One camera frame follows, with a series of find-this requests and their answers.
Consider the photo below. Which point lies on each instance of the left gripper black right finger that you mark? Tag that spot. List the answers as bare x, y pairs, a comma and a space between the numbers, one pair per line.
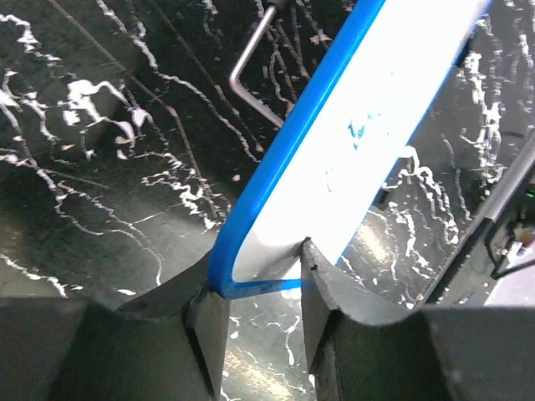
359, 346

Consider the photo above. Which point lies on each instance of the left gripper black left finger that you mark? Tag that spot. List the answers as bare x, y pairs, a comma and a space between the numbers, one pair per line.
168, 344

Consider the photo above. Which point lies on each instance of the blue-framed whiteboard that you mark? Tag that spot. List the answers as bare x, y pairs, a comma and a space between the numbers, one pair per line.
340, 142

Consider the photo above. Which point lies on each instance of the aluminium frame rail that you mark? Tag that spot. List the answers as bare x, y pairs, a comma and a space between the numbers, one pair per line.
506, 189

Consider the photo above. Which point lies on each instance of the metal wire board stand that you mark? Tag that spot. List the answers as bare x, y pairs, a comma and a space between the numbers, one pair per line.
246, 75

